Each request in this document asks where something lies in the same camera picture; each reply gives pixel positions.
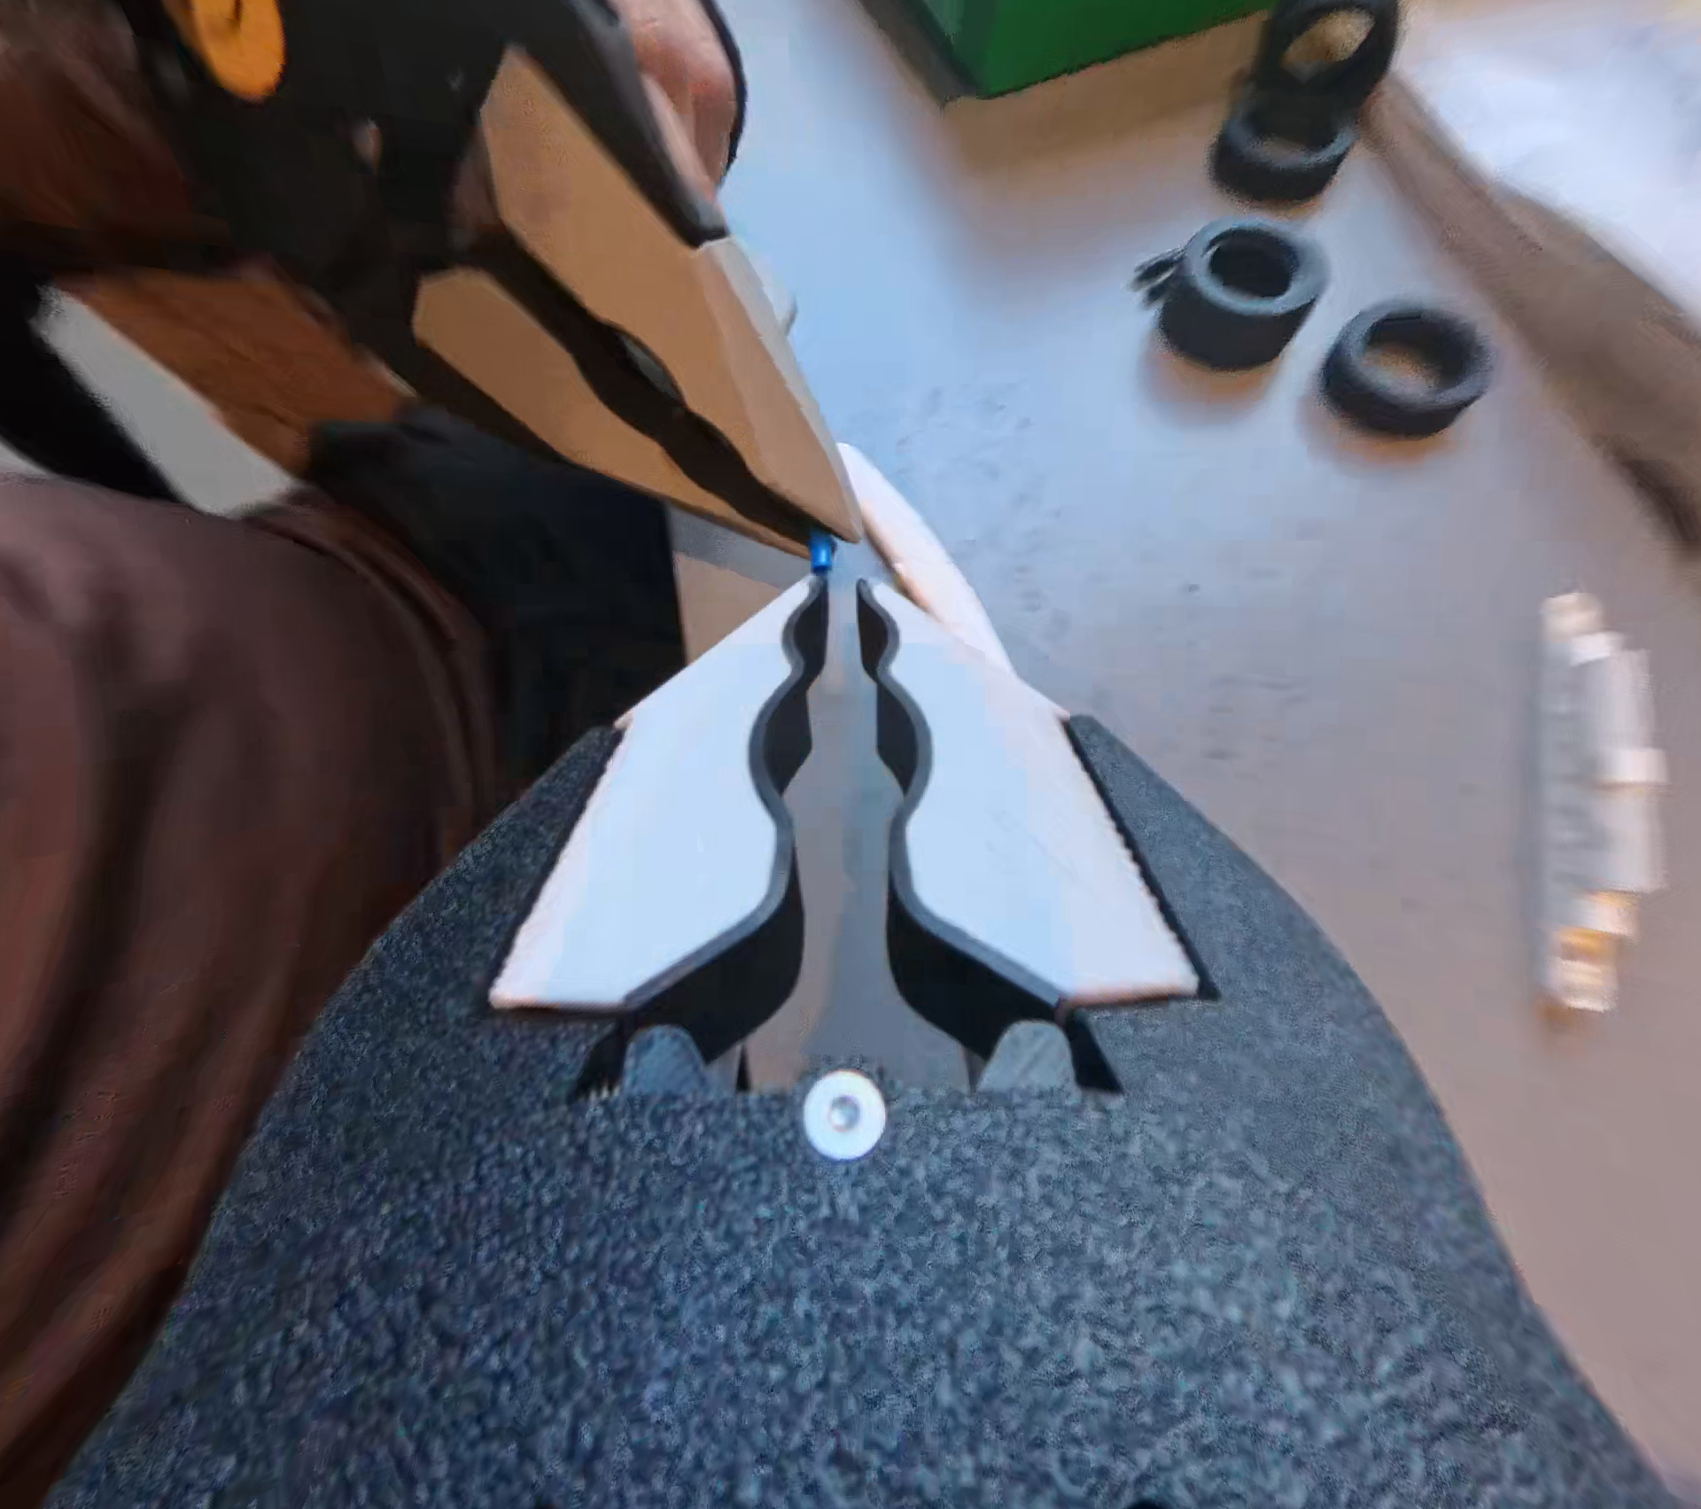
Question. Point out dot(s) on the person's left forearm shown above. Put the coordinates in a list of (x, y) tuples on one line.
[(52, 140)]

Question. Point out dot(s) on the person's brown-shirted torso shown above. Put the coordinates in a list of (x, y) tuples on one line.
[(198, 871)]

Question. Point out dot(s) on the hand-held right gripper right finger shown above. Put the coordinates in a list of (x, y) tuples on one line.
[(1037, 857)]

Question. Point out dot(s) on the person's black garment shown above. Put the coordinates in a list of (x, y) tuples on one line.
[(531, 605)]

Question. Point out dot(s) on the grey desk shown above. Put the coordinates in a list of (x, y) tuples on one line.
[(1129, 605)]

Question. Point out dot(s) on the wooden bench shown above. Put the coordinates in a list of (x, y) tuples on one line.
[(239, 354)]

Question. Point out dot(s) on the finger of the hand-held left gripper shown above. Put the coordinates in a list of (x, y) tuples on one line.
[(531, 378), (638, 247)]

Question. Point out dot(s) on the open instruction booklet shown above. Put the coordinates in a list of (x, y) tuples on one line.
[(1594, 140)]

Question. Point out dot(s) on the white beam with cylinders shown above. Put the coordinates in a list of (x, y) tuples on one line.
[(1588, 765)]

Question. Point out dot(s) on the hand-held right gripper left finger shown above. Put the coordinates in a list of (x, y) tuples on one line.
[(651, 857)]

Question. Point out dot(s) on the person's left hand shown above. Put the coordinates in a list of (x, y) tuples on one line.
[(664, 34)]

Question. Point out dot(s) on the long white pointed panel piece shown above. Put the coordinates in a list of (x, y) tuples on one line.
[(917, 551)]

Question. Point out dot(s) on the small blue connector pin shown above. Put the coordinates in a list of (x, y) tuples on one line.
[(822, 551)]

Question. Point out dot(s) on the black rubber toy tyre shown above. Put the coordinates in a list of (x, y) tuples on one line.
[(1384, 28), (1397, 411), (1236, 338), (1275, 174)]

